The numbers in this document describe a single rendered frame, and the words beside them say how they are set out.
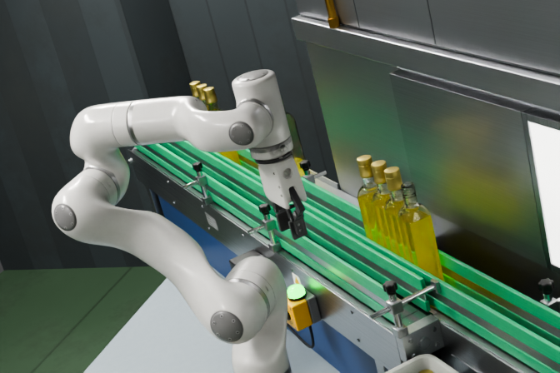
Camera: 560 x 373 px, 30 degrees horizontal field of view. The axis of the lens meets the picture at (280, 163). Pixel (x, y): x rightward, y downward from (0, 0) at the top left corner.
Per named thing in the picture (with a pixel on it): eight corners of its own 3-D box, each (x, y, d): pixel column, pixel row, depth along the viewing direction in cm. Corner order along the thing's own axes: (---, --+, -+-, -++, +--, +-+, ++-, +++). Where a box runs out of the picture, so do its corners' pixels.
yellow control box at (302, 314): (322, 321, 256) (316, 295, 254) (297, 334, 254) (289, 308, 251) (309, 311, 262) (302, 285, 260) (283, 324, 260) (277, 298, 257)
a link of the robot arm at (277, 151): (299, 136, 197) (302, 151, 198) (278, 127, 205) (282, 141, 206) (260, 152, 194) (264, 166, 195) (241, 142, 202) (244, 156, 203)
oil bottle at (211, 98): (242, 170, 327) (220, 87, 317) (227, 176, 325) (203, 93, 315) (236, 166, 332) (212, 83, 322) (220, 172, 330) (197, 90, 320)
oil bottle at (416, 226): (447, 289, 231) (429, 202, 223) (426, 299, 229) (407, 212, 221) (432, 280, 236) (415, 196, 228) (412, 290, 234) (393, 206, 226)
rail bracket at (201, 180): (215, 204, 308) (203, 163, 304) (192, 213, 306) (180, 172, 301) (210, 200, 312) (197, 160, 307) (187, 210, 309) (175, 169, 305)
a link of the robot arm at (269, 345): (227, 390, 219) (200, 290, 211) (257, 342, 235) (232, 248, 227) (280, 390, 215) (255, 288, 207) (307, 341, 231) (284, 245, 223)
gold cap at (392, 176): (406, 186, 228) (402, 168, 226) (392, 192, 227) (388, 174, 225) (397, 182, 231) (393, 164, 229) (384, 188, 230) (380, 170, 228)
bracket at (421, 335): (446, 347, 222) (440, 320, 219) (409, 366, 218) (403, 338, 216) (437, 341, 225) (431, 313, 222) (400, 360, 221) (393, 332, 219)
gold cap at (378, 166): (392, 179, 233) (389, 161, 232) (380, 185, 232) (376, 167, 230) (384, 176, 236) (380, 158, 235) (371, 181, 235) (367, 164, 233)
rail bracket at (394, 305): (447, 315, 220) (437, 264, 215) (381, 349, 214) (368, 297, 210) (439, 310, 222) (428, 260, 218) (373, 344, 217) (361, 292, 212)
